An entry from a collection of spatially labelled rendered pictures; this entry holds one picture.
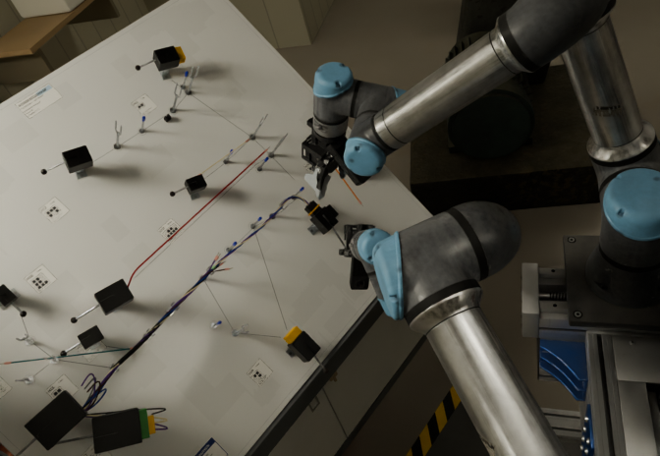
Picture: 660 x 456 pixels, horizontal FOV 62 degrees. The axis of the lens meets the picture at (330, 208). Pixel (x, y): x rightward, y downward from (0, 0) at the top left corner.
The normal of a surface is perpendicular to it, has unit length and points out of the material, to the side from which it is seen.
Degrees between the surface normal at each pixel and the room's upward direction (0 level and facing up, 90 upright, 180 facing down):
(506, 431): 31
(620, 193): 8
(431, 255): 24
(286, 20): 90
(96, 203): 45
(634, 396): 0
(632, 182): 8
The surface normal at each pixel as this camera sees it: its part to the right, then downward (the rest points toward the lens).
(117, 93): 0.36, -0.28
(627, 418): -0.24, -0.71
